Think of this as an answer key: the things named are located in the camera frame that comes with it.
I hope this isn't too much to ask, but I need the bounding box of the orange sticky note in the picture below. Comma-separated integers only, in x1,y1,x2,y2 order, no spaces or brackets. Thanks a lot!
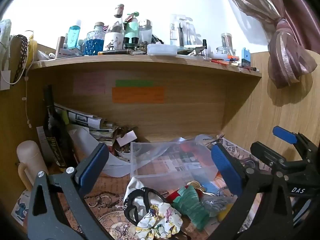
112,86,165,103

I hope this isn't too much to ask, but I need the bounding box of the wooden shelf board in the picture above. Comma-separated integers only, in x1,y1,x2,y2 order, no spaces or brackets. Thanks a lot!
31,55,262,78

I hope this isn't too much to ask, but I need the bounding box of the dark wine bottle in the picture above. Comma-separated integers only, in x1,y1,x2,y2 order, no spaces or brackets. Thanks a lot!
43,85,78,169

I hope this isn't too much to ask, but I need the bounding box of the cream plastic mug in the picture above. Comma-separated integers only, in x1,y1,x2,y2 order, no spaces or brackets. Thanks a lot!
16,140,49,191

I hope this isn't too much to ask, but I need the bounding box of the clear glass jar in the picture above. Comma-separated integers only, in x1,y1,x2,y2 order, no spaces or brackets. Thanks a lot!
216,33,234,56

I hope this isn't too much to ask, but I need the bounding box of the blue liquid glass bottle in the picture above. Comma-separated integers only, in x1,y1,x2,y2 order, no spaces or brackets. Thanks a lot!
84,22,105,56

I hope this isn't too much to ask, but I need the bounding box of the clear flat plastic case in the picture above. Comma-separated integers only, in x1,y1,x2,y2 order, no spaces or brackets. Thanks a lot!
147,44,177,56

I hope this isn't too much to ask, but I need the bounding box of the pink sticky note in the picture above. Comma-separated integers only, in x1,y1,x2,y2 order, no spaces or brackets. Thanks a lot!
73,72,106,95

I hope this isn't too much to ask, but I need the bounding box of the green knitted cloth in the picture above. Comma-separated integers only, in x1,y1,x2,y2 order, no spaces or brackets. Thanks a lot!
172,185,210,231

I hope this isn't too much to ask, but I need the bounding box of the black chain necklace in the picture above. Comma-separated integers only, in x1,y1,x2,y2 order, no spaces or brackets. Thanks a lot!
11,34,29,84

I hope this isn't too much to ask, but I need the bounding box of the grey folded paper sheet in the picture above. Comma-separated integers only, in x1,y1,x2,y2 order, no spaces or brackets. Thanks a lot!
68,128,131,178

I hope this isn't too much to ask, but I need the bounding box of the small white cardboard box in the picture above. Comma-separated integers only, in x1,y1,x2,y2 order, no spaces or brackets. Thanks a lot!
116,131,137,147

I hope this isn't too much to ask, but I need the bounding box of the pink striped curtain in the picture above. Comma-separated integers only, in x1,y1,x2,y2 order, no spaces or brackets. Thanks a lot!
232,0,319,88

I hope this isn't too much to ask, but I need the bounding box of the blue plastic block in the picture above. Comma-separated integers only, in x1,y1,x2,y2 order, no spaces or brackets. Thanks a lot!
241,48,251,67

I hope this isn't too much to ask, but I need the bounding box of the floral fabric scrunchie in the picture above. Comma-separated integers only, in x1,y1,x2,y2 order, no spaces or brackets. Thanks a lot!
135,203,183,239

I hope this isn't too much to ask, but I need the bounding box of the gold drawstring pouch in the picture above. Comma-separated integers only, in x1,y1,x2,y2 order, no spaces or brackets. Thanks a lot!
187,180,206,192

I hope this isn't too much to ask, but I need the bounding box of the silver grey mesh pouch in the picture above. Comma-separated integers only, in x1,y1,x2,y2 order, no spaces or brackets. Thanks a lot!
200,194,237,217

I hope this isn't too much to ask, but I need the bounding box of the green sticky note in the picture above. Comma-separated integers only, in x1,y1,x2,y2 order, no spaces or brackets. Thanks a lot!
116,80,154,87

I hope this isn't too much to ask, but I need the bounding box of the white printed mug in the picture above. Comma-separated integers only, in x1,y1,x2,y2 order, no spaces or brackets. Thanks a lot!
103,32,124,51

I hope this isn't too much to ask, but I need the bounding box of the mint green bottle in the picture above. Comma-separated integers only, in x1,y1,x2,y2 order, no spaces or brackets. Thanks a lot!
124,12,139,44

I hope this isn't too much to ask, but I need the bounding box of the white pouch with black strap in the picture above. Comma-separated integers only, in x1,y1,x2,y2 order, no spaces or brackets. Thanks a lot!
123,177,167,225

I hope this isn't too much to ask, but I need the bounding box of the stack of newspapers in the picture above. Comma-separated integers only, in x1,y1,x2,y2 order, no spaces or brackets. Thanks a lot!
54,103,118,146

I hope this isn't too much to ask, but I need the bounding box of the red felt pouch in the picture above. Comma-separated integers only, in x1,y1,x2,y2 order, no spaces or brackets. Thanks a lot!
166,185,203,205

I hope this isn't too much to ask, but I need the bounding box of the yellow sponge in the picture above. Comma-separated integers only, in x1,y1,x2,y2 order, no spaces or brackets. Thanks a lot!
217,203,233,222

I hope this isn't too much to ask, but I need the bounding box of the light blue bottle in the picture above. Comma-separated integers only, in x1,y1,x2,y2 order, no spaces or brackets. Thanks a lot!
67,20,81,49

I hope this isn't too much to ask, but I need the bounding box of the clear plastic storage bin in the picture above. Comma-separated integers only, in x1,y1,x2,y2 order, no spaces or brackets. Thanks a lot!
130,140,218,192

